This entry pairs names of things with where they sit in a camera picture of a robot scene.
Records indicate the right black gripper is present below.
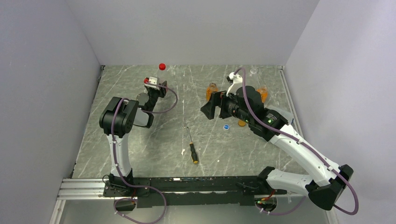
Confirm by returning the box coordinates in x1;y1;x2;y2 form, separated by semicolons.
201;89;252;124

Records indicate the clear red-label bottle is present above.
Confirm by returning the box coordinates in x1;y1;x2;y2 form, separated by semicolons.
156;69;167;83

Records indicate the orange juice bottle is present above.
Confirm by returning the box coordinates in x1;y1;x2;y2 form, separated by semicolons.
256;86;268;104
205;83;218;101

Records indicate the red bottle cap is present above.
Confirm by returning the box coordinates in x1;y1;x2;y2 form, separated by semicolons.
158;63;166;70

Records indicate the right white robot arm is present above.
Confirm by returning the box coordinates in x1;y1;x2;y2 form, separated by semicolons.
200;86;354;210

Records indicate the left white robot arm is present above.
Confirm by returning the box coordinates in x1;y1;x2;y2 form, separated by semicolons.
99;77;168;196

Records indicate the black yellow screwdriver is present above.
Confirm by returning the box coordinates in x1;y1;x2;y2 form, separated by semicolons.
186;126;199;164

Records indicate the clear plastic box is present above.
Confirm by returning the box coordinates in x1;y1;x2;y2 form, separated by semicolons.
267;105;294;124

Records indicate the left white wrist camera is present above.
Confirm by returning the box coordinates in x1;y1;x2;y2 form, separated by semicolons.
144;77;160;90

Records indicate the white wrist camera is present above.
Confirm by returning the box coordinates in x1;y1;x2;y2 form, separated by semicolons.
144;77;160;90
226;73;243;97

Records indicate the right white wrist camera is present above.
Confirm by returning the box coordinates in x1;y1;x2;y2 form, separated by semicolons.
226;73;243;97

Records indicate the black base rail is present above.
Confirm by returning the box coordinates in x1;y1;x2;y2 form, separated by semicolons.
103;176;286;208

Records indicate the aluminium frame rail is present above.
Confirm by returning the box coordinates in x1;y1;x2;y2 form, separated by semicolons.
50;178;123;224

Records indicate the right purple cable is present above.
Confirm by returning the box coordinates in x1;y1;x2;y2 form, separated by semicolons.
233;67;360;216

